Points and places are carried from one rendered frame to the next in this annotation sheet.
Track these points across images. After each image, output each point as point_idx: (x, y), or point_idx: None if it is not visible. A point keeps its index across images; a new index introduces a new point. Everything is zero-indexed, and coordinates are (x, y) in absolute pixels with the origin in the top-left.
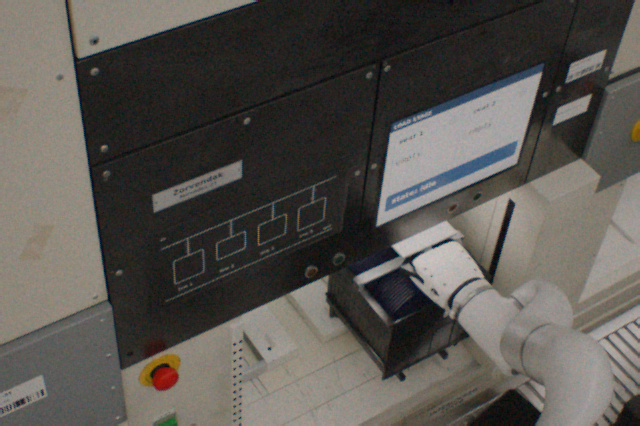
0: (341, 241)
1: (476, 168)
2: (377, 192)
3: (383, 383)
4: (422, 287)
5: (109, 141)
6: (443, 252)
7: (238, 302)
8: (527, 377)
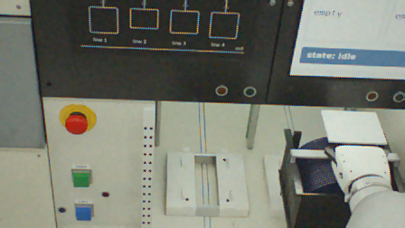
0: (253, 72)
1: (400, 63)
2: (292, 36)
3: None
4: (334, 171)
5: None
6: (365, 150)
7: (150, 85)
8: None
